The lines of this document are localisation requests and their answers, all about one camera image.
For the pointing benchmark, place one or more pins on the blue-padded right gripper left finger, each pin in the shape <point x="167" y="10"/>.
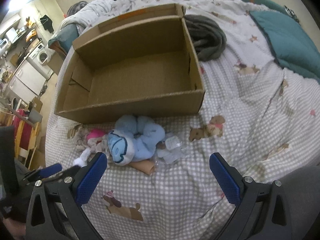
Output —
<point x="90" y="177"/>

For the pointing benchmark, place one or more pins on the light blue plush toy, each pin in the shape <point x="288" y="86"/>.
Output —
<point x="134" y="139"/>

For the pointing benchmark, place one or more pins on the white kitchen cabinet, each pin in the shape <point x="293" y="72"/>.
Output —
<point x="27" y="82"/>

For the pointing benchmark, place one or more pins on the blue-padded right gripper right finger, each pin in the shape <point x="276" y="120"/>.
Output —
<point x="261" y="210"/>

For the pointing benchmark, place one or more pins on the white checked dog-print bedspread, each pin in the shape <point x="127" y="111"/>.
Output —
<point x="263" y="119"/>

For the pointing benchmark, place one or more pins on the white washing machine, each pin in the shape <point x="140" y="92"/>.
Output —
<point x="38" y="58"/>

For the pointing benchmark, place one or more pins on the dark grey folded blanket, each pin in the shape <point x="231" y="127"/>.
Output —
<point x="208" y="39"/>

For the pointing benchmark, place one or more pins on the wooden chair with red cloth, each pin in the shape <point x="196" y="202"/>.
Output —
<point x="25" y="134"/>

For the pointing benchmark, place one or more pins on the beige patterned cloth scrunchie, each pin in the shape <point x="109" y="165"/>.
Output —
<point x="78" y="136"/>

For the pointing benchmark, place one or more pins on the pink plush ball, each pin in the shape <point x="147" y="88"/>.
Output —
<point x="95" y="134"/>

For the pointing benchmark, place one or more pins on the teal mattress corner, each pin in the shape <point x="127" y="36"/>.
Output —
<point x="63" y="40"/>

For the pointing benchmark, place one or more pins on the brown cardboard box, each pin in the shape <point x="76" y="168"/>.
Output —
<point x="142" y="63"/>

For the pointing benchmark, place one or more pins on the teal pillow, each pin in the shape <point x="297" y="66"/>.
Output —
<point x="290" y="45"/>

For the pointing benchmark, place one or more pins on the white sock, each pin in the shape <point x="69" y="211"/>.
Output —
<point x="82" y="160"/>

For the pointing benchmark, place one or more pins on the clear plastic packaging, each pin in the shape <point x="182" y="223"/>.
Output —
<point x="173" y="148"/>

